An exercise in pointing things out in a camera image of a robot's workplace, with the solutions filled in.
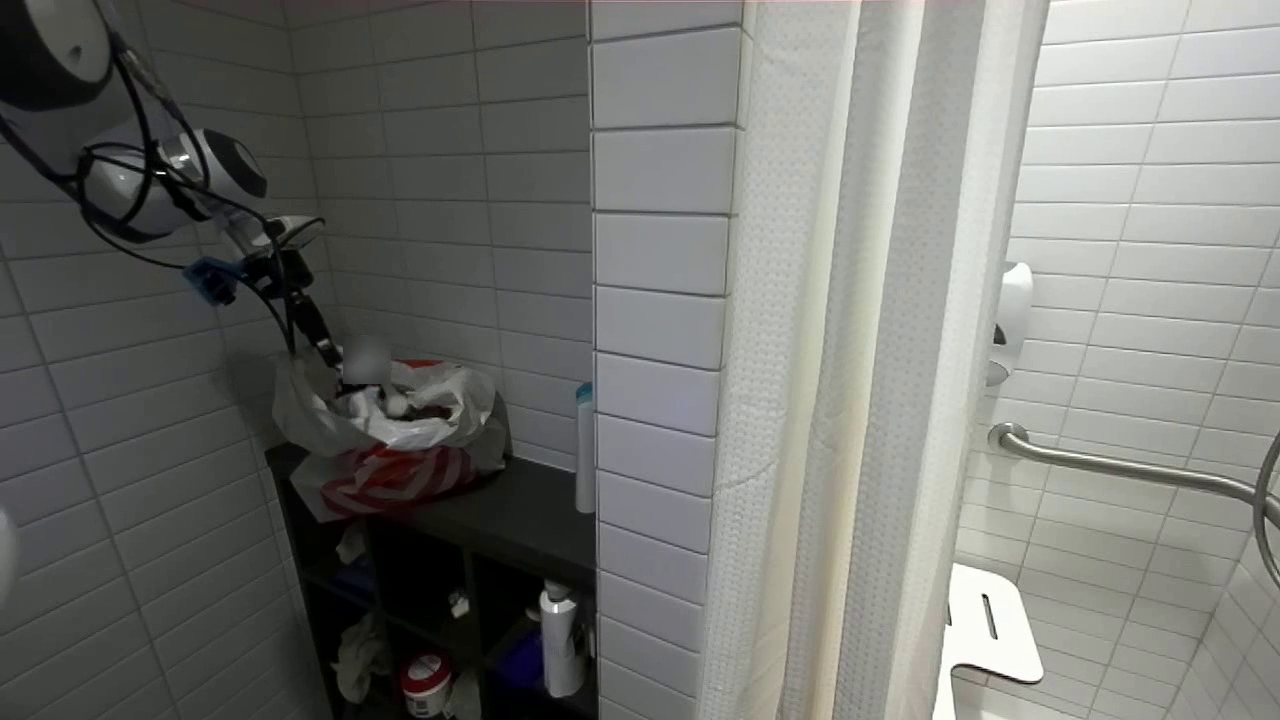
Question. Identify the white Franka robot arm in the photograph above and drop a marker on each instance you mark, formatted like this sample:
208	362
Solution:
121	145

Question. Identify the white cloth in shelf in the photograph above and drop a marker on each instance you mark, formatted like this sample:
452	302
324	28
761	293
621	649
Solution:
358	662

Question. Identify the white grey dog plush toy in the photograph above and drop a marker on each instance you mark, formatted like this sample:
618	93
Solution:
363	366

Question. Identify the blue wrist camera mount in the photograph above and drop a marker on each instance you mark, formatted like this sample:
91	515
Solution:
215	278

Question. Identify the white shower seat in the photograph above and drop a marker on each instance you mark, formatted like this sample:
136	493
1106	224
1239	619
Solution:
992	625

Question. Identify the metal grab bar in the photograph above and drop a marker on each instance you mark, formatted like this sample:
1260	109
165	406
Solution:
1121	466

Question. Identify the white bottle in shelf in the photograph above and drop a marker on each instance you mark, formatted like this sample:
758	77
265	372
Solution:
562	646

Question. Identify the white wall soap dispenser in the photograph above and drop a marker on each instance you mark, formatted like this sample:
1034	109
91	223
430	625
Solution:
1013	320

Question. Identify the white orange plastic bag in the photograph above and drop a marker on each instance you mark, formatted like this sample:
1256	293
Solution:
402	453

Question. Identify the white shampoo bottle blue cap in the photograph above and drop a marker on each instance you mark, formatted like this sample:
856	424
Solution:
587	453

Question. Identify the dark shelf unit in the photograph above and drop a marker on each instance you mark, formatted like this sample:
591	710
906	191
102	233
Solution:
520	520

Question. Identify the blue item in shelf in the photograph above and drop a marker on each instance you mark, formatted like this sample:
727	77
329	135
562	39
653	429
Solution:
520	662

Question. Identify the white shower curtain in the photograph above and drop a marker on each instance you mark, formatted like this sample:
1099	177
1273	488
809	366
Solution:
852	362

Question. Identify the red white container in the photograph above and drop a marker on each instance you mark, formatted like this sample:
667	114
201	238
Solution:
425	680

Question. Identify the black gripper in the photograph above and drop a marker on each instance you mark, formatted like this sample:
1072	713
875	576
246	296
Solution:
277	278

